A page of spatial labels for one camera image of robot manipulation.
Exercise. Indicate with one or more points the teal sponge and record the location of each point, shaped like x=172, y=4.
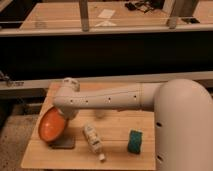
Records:
x=135, y=142

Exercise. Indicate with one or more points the grey metal post right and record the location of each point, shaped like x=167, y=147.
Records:
x=175, y=13

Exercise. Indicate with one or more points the grey metal post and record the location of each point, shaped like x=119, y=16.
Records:
x=175, y=13
x=83, y=6

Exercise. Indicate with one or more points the white plastic bottle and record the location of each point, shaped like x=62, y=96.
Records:
x=94, y=141

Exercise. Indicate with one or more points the white paper sheet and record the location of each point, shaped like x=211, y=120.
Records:
x=106, y=14

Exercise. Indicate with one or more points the grey square coaster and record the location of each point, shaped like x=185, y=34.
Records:
x=63, y=142

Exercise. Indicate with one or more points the wooden board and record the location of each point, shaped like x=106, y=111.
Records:
x=113, y=128

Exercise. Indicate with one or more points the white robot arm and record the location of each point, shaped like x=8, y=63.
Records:
x=183, y=117

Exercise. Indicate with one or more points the orange ceramic bowl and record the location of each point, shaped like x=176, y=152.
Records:
x=51, y=125

